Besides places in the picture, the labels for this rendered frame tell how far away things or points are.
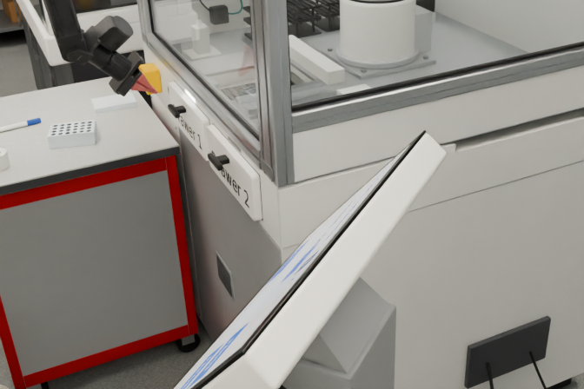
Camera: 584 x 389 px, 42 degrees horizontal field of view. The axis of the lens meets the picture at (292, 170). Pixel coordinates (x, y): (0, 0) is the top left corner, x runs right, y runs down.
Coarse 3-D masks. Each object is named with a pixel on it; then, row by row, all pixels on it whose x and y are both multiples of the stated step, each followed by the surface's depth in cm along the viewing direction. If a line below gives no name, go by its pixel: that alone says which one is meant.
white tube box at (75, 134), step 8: (56, 128) 213; (64, 128) 213; (72, 128) 213; (80, 128) 213; (88, 128) 213; (48, 136) 209; (56, 136) 209; (64, 136) 209; (72, 136) 210; (80, 136) 210; (88, 136) 210; (56, 144) 210; (64, 144) 210; (72, 144) 211; (80, 144) 211; (88, 144) 211
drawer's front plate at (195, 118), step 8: (176, 88) 201; (176, 96) 200; (184, 96) 196; (176, 104) 202; (184, 104) 194; (192, 104) 191; (192, 112) 188; (200, 112) 186; (176, 120) 206; (184, 120) 198; (192, 120) 190; (200, 120) 183; (208, 120) 183; (184, 128) 200; (192, 128) 192; (200, 128) 185; (200, 136) 187; (200, 152) 191; (208, 152) 186; (208, 160) 187
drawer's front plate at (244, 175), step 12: (216, 132) 176; (216, 144) 175; (228, 144) 170; (228, 156) 169; (240, 156) 165; (228, 168) 171; (240, 168) 162; (252, 168) 160; (240, 180) 164; (252, 180) 157; (240, 192) 166; (252, 192) 158; (252, 204) 160; (252, 216) 162
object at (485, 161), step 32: (160, 64) 216; (160, 96) 226; (192, 96) 192; (512, 128) 174; (544, 128) 174; (576, 128) 178; (384, 160) 159; (448, 160) 165; (480, 160) 169; (512, 160) 173; (544, 160) 178; (576, 160) 182; (288, 192) 151; (320, 192) 154; (352, 192) 157; (448, 192) 169; (288, 224) 154
